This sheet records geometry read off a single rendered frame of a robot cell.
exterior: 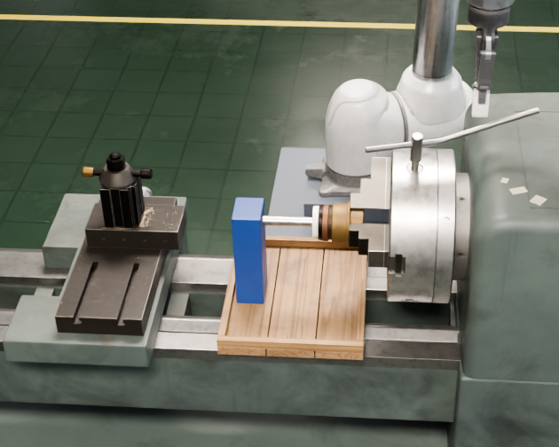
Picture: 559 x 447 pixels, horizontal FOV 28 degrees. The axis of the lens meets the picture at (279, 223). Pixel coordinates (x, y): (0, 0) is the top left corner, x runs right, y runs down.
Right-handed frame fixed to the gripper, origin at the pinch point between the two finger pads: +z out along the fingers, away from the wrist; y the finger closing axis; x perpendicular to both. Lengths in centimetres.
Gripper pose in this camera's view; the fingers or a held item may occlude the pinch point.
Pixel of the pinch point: (481, 99)
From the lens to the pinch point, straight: 219.3
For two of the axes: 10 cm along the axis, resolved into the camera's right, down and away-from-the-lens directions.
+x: 10.0, 0.3, -0.9
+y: -0.9, 5.8, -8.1
